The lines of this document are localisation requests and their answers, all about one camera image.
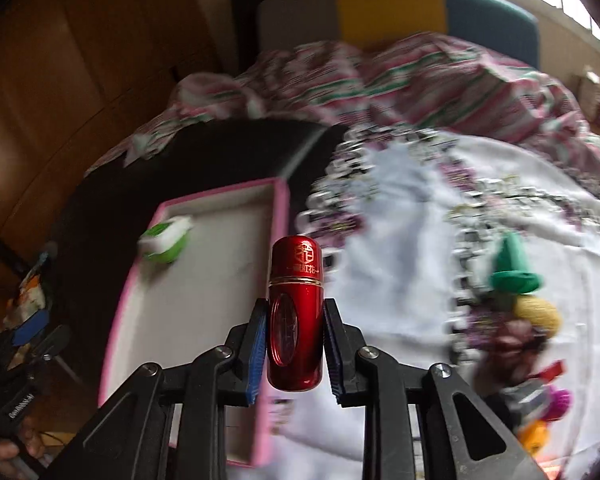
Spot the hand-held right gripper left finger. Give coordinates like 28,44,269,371
45,299,269,480

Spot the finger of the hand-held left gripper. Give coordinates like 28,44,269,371
7,308,53,348

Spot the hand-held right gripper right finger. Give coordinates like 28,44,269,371
323,298,551,480

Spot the pink shallow box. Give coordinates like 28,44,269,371
97,177,291,468

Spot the red metal bottle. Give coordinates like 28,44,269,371
266,235,326,392

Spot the green cone toy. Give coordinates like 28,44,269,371
489,232,543,293

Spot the orange small toy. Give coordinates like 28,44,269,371
517,420,551,456

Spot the red plastic toy piece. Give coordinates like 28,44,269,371
534,360,566,385

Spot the magenta perforated toy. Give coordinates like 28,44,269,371
545,389,573,419

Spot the person's left hand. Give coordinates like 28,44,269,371
0,414,47,478

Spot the white embroidered floral tablecloth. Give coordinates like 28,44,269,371
230,127,600,480

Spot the dark red lumpy toy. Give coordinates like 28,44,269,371
490,317,547,377

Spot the grey plastic toy piece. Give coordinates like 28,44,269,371
505,380,551,417

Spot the yellow perforated oval toy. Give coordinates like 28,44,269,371
512,295,563,337

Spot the brown wooden wardrobe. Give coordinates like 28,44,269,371
0,0,221,271

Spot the pink striped bed sheet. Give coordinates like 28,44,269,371
85,32,600,186

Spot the colourful upholstered chair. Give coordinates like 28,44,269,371
230,0,540,68

